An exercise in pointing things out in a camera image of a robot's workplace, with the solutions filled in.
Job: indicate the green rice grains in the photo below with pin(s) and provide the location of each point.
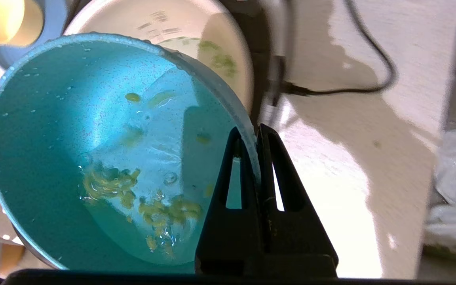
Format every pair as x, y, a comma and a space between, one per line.
156, 209

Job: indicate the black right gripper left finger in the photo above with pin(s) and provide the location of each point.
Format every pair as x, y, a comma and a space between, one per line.
228, 241

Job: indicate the teal bowl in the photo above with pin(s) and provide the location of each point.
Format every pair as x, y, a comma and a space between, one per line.
34, 138

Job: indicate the white inner pot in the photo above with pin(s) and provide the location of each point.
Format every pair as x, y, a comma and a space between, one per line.
196, 19

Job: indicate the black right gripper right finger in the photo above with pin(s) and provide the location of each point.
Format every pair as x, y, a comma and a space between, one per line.
295, 241

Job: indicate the blue plate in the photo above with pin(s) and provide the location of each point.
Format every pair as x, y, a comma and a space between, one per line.
56, 19

